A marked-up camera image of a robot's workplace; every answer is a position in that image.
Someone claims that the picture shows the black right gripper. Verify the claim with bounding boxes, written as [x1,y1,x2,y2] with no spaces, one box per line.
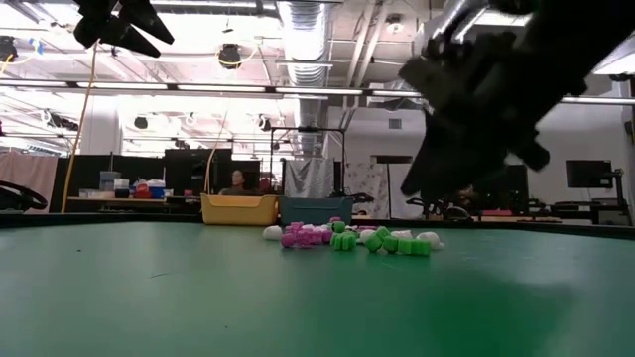
[398,30,590,199]

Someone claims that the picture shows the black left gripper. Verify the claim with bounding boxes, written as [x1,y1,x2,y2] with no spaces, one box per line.
[72,0,176,60]

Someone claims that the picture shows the long ceiling light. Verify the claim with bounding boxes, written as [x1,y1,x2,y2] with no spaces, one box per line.
[0,78,68,88]
[76,81,170,91]
[176,83,269,93]
[275,87,366,96]

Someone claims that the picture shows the large black screen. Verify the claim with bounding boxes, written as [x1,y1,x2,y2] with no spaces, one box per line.
[495,164,530,212]

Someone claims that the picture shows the white hanging sheet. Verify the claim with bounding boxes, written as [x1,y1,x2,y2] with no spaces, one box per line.
[344,162,389,219]

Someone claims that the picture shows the black ceiling dome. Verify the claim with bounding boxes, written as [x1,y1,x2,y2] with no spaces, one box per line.
[216,43,244,70]

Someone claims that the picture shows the black computer monitor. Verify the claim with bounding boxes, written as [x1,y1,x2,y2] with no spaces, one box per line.
[565,159,614,189]

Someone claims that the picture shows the black desk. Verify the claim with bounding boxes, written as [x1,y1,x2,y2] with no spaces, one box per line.
[545,196,635,227]

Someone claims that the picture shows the black partition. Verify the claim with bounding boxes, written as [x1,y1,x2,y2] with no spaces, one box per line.
[49,155,166,199]

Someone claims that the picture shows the grey hanging cloth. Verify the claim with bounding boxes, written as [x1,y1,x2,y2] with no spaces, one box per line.
[283,158,336,199]

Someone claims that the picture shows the blue plastic bin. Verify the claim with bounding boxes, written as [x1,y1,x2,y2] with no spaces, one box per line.
[277,195,356,227]

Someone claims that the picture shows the black cabinet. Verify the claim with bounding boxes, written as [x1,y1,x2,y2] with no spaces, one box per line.
[163,147,233,197]

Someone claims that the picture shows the clear plastic container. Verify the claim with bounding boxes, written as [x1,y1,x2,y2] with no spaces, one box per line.
[98,171,122,192]

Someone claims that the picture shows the black monitor stand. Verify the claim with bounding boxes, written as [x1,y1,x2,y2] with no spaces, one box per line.
[609,168,627,215]

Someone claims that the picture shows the wooden shelf desk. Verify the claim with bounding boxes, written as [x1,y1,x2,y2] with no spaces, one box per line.
[66,195,202,214]

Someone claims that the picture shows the pink curtain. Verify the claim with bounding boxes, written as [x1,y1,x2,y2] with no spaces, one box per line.
[0,151,60,214]

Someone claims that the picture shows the person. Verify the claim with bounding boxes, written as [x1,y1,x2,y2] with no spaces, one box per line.
[217,168,259,196]

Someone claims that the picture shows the orange plastic bin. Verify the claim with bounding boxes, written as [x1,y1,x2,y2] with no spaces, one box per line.
[200,192,280,227]

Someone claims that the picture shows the green table mat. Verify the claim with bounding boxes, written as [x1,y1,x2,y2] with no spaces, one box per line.
[0,220,635,357]

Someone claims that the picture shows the black wall panel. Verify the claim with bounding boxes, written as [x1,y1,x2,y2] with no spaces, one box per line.
[370,154,414,165]

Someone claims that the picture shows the thin yellow cable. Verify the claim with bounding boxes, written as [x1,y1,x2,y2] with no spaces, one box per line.
[202,106,230,195]

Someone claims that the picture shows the black metal rig frame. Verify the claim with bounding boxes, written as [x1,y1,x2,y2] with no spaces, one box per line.
[270,126,347,197]

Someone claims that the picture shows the silver ventilation duct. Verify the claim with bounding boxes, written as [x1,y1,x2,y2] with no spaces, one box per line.
[275,0,332,159]

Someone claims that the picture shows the black looped cable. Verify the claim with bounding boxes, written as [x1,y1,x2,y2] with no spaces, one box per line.
[0,178,50,212]

